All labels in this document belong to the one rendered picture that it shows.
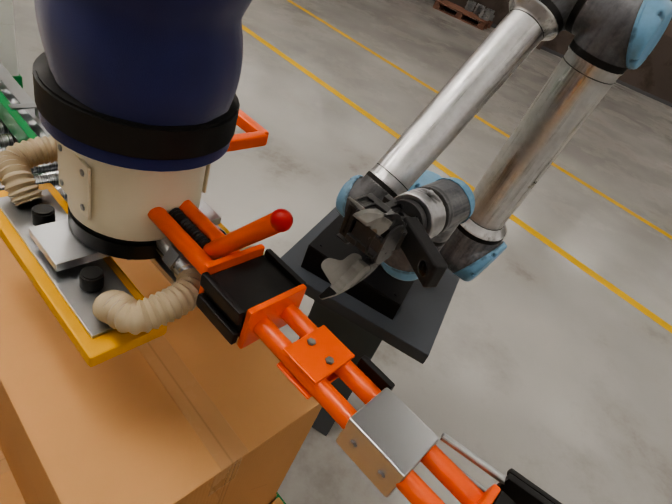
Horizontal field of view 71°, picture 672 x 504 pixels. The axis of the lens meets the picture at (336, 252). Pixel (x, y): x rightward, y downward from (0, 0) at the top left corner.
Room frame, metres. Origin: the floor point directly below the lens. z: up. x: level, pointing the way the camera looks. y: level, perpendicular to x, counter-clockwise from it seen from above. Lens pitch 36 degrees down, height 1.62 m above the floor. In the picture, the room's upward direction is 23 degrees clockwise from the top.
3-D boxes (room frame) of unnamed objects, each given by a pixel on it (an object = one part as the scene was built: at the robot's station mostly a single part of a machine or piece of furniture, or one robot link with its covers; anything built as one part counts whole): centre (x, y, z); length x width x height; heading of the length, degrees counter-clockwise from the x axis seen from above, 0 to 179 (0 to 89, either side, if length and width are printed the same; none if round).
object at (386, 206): (0.63, -0.05, 1.24); 0.12 x 0.09 x 0.08; 150
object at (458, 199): (0.78, -0.14, 1.24); 0.12 x 0.09 x 0.10; 150
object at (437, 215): (0.70, -0.10, 1.24); 0.09 x 0.05 x 0.10; 60
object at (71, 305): (0.43, 0.34, 1.14); 0.34 x 0.10 x 0.05; 60
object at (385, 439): (0.28, -0.12, 1.23); 0.07 x 0.07 x 0.04; 60
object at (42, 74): (0.51, 0.29, 1.36); 0.23 x 0.23 x 0.04
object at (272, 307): (0.38, 0.07, 1.24); 0.10 x 0.08 x 0.06; 150
